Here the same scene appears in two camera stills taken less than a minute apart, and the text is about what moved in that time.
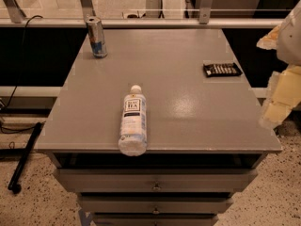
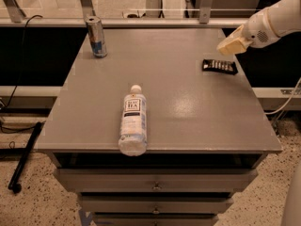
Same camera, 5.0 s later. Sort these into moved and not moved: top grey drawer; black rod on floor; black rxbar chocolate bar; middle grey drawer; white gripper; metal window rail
Moved: white gripper; black rxbar chocolate bar
Not moved: top grey drawer; middle grey drawer; black rod on floor; metal window rail
